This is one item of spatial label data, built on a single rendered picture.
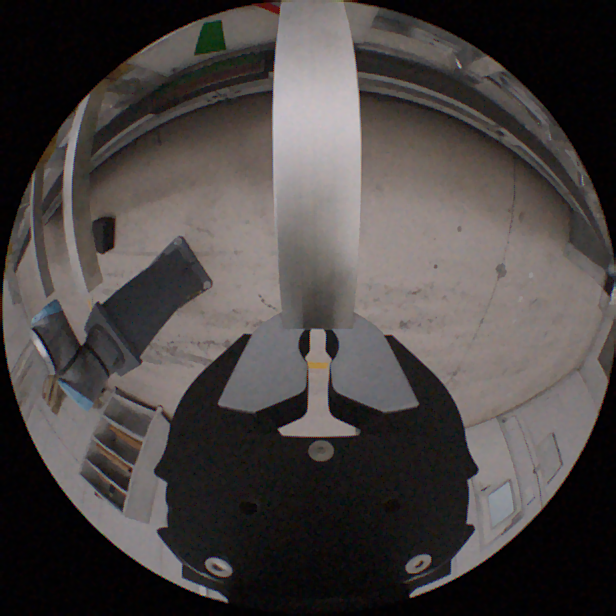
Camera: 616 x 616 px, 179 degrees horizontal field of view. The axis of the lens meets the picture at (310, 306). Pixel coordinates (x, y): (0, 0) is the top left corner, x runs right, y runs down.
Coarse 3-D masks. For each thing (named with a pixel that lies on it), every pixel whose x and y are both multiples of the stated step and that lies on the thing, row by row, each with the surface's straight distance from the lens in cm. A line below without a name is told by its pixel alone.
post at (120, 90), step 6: (120, 78) 42; (114, 84) 41; (120, 84) 42; (126, 84) 43; (108, 90) 40; (114, 90) 40; (120, 90) 41; (126, 90) 42; (108, 96) 41; (114, 96) 41; (120, 96) 42; (102, 102) 42; (108, 102) 43; (114, 102) 43
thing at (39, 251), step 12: (36, 168) 54; (36, 180) 53; (36, 192) 52; (36, 204) 52; (36, 216) 51; (36, 228) 51; (36, 240) 50; (36, 252) 50; (36, 264) 51; (48, 276) 50; (48, 288) 50
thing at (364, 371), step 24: (336, 336) 9; (360, 336) 9; (336, 360) 8; (360, 360) 8; (384, 360) 8; (336, 384) 7; (360, 384) 7; (384, 384) 8; (408, 384) 8; (336, 408) 8; (360, 408) 7; (384, 408) 7; (408, 408) 7
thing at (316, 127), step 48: (288, 0) 15; (336, 0) 15; (288, 48) 10; (336, 48) 10; (288, 96) 9; (336, 96) 8; (288, 144) 8; (336, 144) 8; (288, 192) 8; (336, 192) 8; (288, 240) 8; (336, 240) 8; (288, 288) 9; (336, 288) 9
